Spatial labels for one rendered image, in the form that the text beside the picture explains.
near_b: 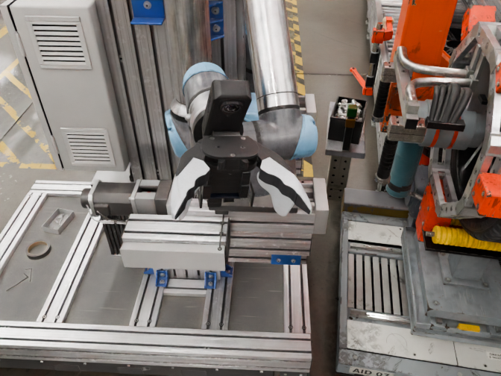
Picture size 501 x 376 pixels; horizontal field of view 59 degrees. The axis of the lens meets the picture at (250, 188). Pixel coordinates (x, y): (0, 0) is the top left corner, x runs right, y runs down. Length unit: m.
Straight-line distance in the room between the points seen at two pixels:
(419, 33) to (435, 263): 0.87
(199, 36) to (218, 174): 0.43
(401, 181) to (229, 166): 1.18
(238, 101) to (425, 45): 1.37
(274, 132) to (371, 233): 1.43
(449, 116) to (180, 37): 0.67
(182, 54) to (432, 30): 1.10
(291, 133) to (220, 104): 0.27
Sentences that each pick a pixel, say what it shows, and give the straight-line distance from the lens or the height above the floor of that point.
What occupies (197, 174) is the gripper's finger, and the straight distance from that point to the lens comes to 0.50.
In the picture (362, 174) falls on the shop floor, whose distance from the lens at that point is 2.59.
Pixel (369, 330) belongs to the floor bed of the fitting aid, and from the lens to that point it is 1.80.
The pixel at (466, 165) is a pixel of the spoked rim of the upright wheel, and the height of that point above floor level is 0.65.
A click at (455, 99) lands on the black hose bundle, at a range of 1.21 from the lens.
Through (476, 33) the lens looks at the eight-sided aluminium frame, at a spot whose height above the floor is 1.09.
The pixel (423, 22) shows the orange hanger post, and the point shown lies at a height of 0.99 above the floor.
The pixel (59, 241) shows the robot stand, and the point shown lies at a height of 0.21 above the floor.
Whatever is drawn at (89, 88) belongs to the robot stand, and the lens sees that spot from 1.22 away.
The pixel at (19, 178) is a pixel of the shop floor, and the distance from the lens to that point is 2.80.
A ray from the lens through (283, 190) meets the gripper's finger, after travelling 0.51.
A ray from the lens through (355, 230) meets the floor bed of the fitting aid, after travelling 2.13.
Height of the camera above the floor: 1.56
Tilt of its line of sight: 40 degrees down
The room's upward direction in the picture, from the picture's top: straight up
